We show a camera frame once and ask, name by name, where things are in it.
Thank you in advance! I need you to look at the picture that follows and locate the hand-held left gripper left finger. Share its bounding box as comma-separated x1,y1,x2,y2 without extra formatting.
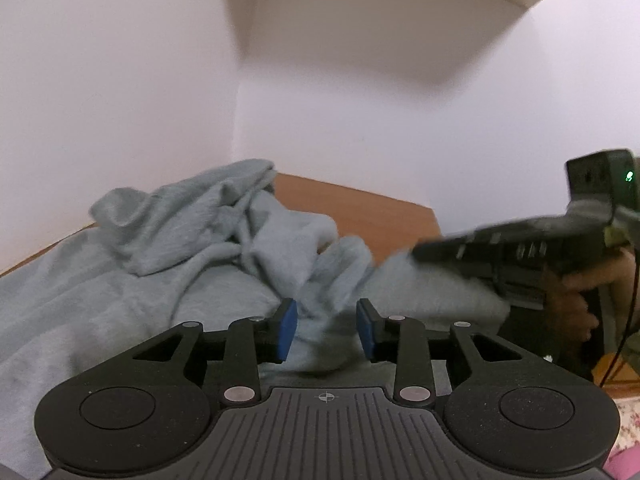
132,298,300,405

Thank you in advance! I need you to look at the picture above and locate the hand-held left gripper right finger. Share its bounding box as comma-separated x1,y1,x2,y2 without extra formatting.
356,298,523,403

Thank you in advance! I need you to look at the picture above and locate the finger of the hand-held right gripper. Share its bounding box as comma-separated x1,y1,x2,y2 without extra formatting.
410,229,497,277

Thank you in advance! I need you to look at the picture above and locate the grey sweatshirt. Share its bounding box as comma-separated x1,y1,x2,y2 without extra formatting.
0,159,511,480

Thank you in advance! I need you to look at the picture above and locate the person's right hand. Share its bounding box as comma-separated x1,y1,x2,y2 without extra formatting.
546,250,640,342

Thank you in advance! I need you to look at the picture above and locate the floral patterned cloth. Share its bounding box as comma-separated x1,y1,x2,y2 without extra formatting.
592,352,640,480

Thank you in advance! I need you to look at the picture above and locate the black cable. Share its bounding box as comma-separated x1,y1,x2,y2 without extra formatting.
600,240,640,388

